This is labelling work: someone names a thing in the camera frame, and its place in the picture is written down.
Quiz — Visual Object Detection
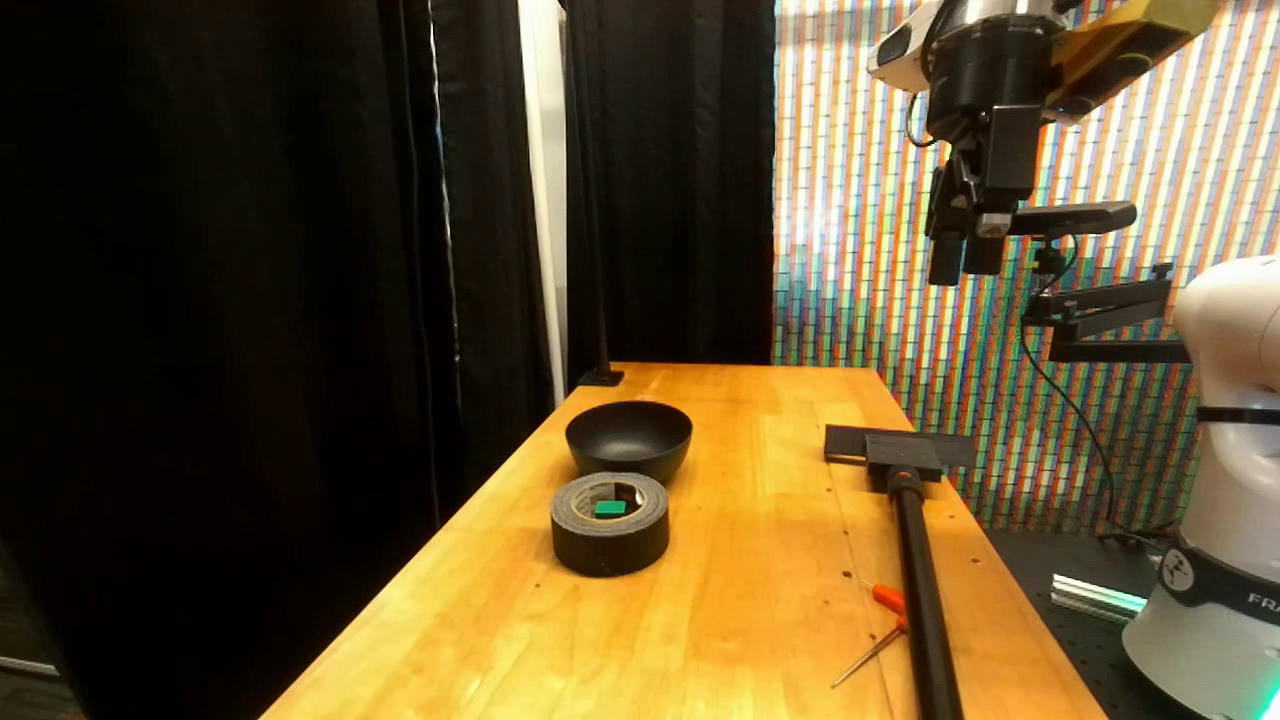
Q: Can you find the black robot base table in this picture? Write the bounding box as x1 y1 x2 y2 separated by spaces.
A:
986 523 1204 720

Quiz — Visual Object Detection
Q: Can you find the black stereo camera bar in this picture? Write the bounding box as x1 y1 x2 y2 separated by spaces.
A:
1006 195 1140 241

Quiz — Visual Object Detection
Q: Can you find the black long-handled tool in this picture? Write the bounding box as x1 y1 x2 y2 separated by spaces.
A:
821 419 981 720

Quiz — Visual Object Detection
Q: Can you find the yellow wrist camera mount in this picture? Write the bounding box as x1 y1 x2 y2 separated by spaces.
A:
1052 0 1225 122

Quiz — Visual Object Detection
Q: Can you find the striped patterned backdrop screen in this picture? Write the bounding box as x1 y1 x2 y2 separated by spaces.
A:
770 0 1280 536

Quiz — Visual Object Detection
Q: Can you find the black curtain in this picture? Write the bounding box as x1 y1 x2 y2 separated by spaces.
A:
556 0 782 370
430 0 556 536
0 0 451 720

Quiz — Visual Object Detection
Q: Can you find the black tape roll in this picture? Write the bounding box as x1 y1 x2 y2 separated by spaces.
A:
550 467 671 581

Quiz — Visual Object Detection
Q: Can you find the black bowl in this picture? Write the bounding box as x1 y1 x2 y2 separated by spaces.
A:
561 395 697 488

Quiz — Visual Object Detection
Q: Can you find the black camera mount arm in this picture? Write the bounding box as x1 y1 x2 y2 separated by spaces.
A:
1022 235 1192 366

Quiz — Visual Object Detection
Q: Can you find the silver aluminium rail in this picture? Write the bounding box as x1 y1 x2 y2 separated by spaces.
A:
1047 568 1151 622

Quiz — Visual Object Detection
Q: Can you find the thin black camera cable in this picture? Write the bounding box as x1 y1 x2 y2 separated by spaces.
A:
1017 316 1137 544

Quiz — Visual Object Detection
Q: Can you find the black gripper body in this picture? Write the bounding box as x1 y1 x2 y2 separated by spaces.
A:
927 15 1074 218

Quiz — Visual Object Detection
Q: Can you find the black pole stand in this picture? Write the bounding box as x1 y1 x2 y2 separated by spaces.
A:
575 355 628 393

